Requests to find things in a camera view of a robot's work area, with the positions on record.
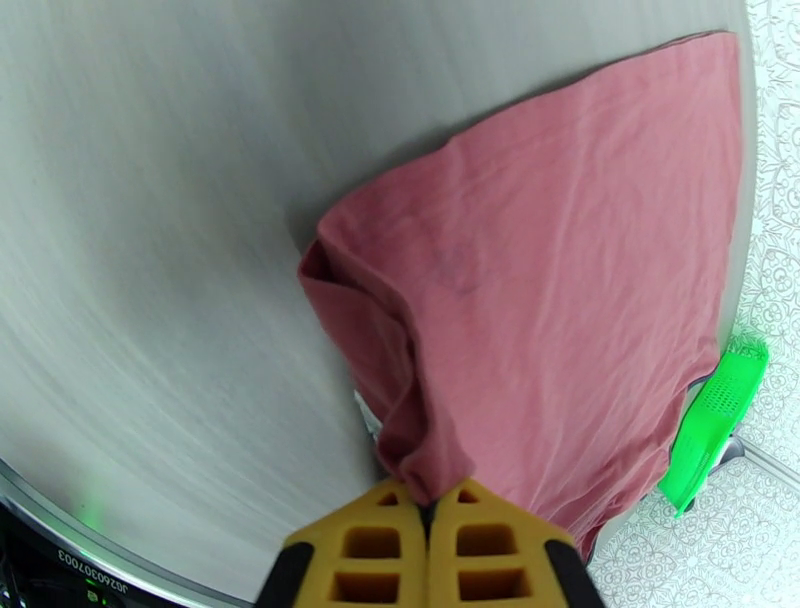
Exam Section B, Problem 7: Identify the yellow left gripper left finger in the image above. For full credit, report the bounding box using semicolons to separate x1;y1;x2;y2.
252;479;430;608

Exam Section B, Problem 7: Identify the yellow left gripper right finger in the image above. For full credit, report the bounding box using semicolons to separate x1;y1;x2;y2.
429;476;609;608

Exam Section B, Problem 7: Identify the red tank top navy trim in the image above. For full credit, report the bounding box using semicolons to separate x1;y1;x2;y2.
296;27;745;564

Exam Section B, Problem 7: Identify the green plastic basket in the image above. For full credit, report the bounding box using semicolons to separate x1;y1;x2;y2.
657;336;771;521

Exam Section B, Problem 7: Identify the aluminium side rail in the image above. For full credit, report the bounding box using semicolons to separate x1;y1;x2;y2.
718;434;800;483

